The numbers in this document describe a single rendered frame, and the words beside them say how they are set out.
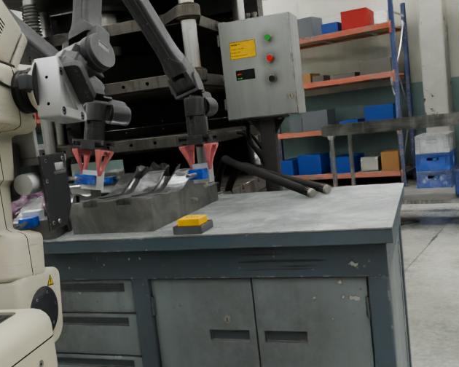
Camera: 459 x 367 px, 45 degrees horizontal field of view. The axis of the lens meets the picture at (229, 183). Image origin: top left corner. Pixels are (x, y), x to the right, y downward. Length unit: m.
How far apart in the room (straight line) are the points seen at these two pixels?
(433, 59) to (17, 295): 6.90
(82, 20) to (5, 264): 0.53
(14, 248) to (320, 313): 0.73
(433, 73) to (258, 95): 5.51
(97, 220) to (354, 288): 0.72
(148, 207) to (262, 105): 0.91
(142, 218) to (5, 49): 0.58
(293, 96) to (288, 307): 1.04
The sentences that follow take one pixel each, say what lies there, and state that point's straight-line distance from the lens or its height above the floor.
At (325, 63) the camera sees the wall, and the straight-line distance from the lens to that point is 8.39.
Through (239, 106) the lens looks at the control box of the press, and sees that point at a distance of 2.31.
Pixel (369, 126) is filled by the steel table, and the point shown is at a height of 0.90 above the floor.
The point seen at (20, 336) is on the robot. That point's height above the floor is 0.80.
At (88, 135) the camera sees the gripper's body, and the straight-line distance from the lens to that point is 1.60.
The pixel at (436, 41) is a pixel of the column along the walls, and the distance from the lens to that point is 7.67.
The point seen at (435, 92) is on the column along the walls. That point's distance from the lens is 7.65.
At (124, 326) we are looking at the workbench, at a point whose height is 0.53.
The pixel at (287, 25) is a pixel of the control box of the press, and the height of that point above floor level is 1.42.
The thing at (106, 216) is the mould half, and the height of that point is 0.85.
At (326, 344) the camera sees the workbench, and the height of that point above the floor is 0.49.
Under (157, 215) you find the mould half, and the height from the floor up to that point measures 0.84.
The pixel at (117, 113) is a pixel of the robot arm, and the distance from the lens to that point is 1.63.
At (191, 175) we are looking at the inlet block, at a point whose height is 0.94.
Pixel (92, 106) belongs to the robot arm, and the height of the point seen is 1.15.
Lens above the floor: 1.07
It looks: 6 degrees down
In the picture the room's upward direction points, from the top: 7 degrees counter-clockwise
